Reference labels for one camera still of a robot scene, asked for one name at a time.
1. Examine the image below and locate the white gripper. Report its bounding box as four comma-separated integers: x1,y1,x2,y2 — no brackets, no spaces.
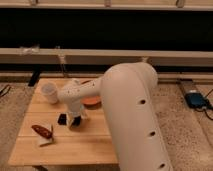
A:
66,100,88,127

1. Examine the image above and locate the black eraser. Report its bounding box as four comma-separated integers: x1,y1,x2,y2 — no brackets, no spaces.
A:
58,114,79,127

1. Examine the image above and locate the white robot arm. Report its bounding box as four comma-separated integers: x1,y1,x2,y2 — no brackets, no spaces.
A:
58,62,173,171

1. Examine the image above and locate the orange plate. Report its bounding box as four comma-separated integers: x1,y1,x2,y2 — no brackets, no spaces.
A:
81,96,101,106

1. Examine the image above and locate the brown wooden spoon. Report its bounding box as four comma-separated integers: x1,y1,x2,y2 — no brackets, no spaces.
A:
31,125,52,139

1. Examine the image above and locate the white plastic cup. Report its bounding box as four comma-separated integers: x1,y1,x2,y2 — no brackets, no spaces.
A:
41,82,58,104

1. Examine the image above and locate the black table leg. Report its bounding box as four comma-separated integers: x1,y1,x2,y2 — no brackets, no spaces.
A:
28,70,41,87

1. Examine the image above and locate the blue electronic box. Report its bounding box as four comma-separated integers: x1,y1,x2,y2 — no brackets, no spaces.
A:
184,92,206,108

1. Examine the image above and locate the black cable left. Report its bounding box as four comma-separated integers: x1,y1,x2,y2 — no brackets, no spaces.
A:
0,84,12,98

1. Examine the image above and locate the black cable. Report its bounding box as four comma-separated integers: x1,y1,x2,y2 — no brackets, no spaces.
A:
0,84,12,98
196,88,213,121

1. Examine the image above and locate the black cable right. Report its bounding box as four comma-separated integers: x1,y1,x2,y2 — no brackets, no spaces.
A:
196,88,213,121

